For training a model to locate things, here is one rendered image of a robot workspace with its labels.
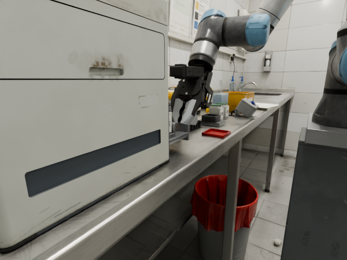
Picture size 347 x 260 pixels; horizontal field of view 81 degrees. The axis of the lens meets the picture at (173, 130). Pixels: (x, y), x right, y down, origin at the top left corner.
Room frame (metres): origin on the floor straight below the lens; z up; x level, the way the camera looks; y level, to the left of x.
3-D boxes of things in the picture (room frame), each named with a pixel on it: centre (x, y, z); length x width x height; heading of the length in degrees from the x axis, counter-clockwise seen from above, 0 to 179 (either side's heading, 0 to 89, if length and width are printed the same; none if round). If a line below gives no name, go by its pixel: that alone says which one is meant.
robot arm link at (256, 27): (0.61, -0.20, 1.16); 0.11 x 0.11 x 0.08; 61
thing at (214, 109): (0.81, -0.17, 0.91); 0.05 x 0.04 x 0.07; 56
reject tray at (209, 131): (0.61, -0.13, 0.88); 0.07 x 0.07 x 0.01; 56
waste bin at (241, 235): (1.04, -0.28, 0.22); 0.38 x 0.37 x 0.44; 146
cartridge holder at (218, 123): (0.75, -0.14, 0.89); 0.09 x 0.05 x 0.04; 55
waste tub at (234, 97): (1.08, -0.33, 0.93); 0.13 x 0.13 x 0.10; 53
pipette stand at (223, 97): (0.96, -0.22, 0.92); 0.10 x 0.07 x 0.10; 148
